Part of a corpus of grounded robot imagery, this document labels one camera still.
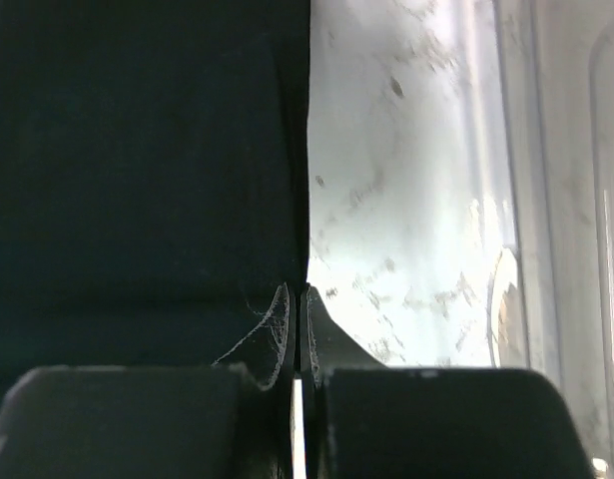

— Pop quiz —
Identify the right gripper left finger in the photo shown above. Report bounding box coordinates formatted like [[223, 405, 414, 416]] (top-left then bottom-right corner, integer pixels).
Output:
[[0, 285, 295, 478]]

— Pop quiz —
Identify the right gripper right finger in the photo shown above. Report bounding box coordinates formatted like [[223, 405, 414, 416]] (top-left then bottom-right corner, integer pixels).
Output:
[[299, 286, 594, 478]]

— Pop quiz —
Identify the black t-shirt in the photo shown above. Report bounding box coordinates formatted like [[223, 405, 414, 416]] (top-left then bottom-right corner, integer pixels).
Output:
[[0, 1, 310, 405]]

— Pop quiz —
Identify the clear plastic bin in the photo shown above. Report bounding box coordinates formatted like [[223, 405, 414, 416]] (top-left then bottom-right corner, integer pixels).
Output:
[[495, 1, 614, 478]]

